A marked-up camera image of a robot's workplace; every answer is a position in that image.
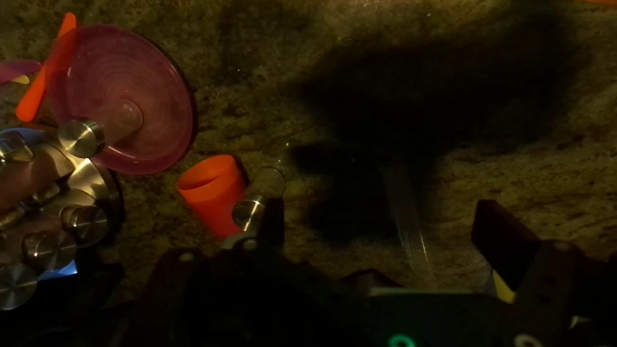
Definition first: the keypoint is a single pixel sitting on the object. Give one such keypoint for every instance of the purple plastic plate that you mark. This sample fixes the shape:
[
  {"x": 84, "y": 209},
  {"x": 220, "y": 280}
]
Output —
[{"x": 151, "y": 84}]

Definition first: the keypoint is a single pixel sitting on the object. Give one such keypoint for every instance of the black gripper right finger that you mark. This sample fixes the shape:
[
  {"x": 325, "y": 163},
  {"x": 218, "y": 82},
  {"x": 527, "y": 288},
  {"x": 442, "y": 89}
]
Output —
[{"x": 504, "y": 242}]

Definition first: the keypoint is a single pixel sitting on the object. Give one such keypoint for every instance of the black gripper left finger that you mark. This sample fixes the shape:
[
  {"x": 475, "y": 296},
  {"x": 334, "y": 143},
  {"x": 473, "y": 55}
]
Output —
[{"x": 272, "y": 224}]

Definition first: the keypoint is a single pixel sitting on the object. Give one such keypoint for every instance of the yellow plastic utensil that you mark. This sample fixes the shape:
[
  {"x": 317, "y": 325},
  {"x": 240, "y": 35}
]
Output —
[{"x": 22, "y": 80}]

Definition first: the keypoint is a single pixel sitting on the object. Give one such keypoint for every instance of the revolving metal spice rack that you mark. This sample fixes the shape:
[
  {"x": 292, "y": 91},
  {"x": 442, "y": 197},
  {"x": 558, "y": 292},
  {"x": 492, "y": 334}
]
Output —
[{"x": 84, "y": 186}]

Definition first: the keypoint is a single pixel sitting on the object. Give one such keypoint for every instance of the purple plastic utensil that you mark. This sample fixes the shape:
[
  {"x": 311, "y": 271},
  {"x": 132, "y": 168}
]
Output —
[{"x": 16, "y": 70}]

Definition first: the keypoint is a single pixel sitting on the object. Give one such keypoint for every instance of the orange-red plastic utensil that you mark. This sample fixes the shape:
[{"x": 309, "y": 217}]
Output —
[{"x": 47, "y": 68}]

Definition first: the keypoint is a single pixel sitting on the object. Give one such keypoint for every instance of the orange plastic cup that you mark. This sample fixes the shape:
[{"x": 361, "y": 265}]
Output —
[{"x": 213, "y": 194}]

